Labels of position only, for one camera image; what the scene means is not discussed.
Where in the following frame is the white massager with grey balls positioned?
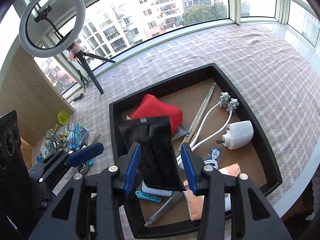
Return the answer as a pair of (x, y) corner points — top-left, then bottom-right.
(183, 92), (239, 150)

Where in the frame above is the white ring light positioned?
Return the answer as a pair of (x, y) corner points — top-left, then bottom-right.
(18, 0), (86, 58)

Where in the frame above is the blue patterned plastic bag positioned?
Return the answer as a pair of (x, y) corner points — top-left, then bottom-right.
(73, 123), (88, 146)

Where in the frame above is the red cloth pouch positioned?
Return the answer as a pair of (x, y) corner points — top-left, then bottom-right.
(130, 94), (183, 134)

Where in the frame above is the white power adapter plug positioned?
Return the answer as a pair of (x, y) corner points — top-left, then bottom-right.
(216, 120), (254, 150)

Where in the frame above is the yellow shuttlecock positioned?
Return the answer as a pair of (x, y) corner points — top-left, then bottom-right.
(57, 111), (70, 125)

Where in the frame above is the black tripod stand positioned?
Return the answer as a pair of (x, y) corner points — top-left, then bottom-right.
(74, 50), (115, 95)

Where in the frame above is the black power strip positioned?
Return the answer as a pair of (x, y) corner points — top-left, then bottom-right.
(73, 93), (84, 101)

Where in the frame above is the grey GT sachet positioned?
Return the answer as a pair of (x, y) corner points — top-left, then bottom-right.
(171, 125), (188, 141)

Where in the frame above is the orange white tissue pack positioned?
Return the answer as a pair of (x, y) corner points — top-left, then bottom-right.
(183, 163), (241, 221)

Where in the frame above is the black storage tray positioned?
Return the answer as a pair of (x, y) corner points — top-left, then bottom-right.
(109, 63), (283, 239)

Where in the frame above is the blue correction tape dispenser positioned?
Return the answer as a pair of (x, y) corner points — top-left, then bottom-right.
(207, 147), (223, 162)

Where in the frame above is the wooden board panel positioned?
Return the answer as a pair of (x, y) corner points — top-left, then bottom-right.
(1, 40), (74, 146)

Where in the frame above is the small metal spring clamp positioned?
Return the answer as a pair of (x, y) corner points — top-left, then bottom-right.
(49, 129), (61, 150)

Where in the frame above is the blue round tape measure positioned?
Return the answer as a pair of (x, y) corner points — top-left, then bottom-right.
(67, 142), (78, 152)

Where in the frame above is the black foil pouch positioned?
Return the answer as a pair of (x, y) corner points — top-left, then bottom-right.
(119, 116), (185, 191)

